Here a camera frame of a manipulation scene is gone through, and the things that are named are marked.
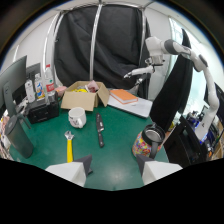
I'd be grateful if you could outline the orange book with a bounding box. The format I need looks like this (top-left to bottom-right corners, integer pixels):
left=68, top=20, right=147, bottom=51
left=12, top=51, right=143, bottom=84
left=109, top=88, right=139, bottom=105

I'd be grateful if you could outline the yellow handled adjustable wrench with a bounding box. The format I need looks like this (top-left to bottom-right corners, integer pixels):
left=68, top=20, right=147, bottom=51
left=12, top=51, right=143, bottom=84
left=64, top=130, right=75, bottom=164

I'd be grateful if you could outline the clear bottle with red label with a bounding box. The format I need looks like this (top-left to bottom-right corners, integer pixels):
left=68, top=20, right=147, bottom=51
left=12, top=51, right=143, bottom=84
left=44, top=63, right=56, bottom=98

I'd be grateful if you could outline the black computer monitor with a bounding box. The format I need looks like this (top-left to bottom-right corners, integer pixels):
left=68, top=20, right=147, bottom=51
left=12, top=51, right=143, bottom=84
left=0, top=55, right=29, bottom=118

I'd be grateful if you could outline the white mug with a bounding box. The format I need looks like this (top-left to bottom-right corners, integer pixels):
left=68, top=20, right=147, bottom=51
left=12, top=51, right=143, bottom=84
left=67, top=106, right=88, bottom=129

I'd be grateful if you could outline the bottle with yellow label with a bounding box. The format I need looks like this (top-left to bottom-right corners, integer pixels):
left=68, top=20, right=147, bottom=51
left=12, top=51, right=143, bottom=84
left=34, top=72, right=46, bottom=100

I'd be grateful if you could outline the open cardboard box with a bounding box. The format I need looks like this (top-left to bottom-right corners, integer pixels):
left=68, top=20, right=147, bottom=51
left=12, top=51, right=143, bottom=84
left=60, top=80, right=111, bottom=112

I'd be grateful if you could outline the black box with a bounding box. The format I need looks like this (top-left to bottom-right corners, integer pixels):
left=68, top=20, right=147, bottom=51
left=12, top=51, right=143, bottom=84
left=26, top=96, right=61, bottom=125

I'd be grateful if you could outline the black curtain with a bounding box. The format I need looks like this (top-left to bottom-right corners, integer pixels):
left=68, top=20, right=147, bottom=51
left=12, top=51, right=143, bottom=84
left=53, top=3, right=152, bottom=100

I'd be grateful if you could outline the black chair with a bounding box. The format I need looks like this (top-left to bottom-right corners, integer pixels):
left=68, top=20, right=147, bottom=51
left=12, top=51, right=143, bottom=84
left=162, top=114, right=208, bottom=168

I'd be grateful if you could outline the black hanging cloth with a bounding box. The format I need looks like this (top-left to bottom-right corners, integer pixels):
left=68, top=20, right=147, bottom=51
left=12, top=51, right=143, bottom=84
left=148, top=28, right=195, bottom=133

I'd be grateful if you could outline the candy jar with black lid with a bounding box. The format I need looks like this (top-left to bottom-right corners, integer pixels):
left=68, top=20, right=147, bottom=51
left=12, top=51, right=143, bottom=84
left=131, top=123, right=167, bottom=160

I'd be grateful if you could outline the grey cylindrical container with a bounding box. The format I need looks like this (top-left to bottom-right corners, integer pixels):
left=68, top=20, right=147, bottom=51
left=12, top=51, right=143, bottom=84
left=4, top=114, right=35, bottom=159

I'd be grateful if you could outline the black kitchen knife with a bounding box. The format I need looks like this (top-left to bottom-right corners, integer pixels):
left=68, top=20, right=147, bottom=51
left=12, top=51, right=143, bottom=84
left=95, top=112, right=106, bottom=149

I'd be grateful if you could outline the white bottle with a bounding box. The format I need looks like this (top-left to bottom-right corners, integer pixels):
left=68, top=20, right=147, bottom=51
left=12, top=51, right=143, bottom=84
left=24, top=79, right=37, bottom=104

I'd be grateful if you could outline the silver laptop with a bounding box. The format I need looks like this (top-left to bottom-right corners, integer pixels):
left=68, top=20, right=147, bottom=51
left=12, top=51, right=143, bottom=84
left=107, top=94, right=154, bottom=119

